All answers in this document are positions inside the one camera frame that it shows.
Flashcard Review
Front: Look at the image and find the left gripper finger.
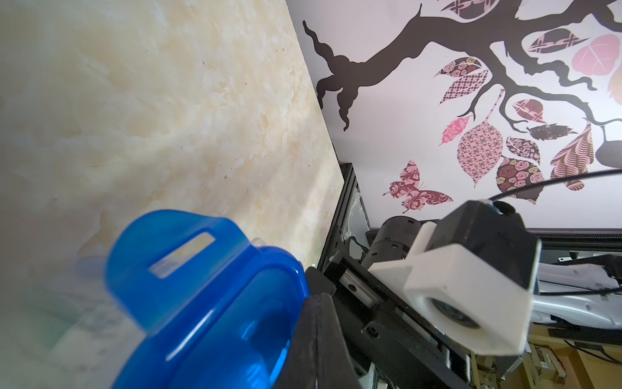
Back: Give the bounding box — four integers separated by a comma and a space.
274, 293, 361, 389

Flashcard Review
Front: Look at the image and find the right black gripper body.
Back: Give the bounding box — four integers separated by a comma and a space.
305, 216, 471, 388

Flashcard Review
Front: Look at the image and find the blue lid container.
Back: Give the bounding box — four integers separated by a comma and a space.
0, 208, 311, 389

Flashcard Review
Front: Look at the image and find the black base frame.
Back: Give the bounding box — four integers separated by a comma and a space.
317, 162, 622, 389

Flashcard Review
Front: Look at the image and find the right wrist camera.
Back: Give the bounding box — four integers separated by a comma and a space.
371, 200, 541, 356

